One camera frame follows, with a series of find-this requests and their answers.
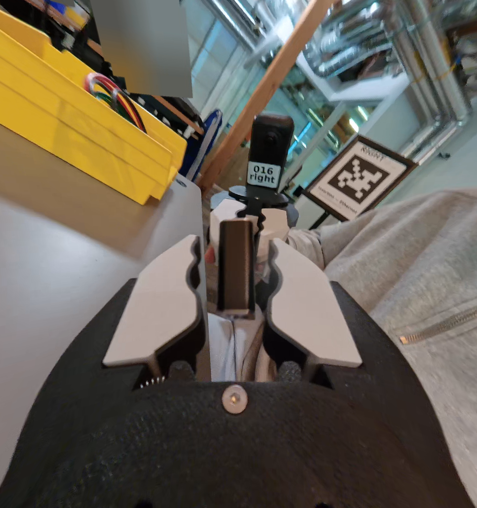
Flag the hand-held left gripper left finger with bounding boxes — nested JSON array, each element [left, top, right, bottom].
[[102, 234, 207, 375]]

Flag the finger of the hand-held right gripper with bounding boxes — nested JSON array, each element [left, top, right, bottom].
[[209, 198, 247, 247], [256, 207, 290, 255]]

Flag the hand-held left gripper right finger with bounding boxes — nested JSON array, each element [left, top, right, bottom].
[[262, 237, 363, 375]]

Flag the black ethernet adapter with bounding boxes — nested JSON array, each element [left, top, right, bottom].
[[216, 218, 258, 321]]

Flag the blue curved object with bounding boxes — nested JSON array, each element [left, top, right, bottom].
[[178, 109, 223, 181]]

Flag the light striped pants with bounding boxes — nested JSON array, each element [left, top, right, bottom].
[[207, 314, 279, 382]]

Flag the framed marker sign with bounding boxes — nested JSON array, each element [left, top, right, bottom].
[[302, 134, 418, 231]]

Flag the wooden beam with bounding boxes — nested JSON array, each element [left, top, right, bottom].
[[199, 0, 338, 191]]

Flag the grey hoodie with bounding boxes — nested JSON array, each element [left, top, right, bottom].
[[322, 188, 477, 508]]

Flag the stack of yellow plastic bins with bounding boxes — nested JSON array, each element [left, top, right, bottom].
[[0, 2, 188, 206]]

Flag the silver ventilation ducts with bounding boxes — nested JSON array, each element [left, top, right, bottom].
[[302, 0, 475, 159]]

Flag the coloured wire bundle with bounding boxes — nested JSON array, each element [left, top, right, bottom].
[[84, 72, 148, 133]]

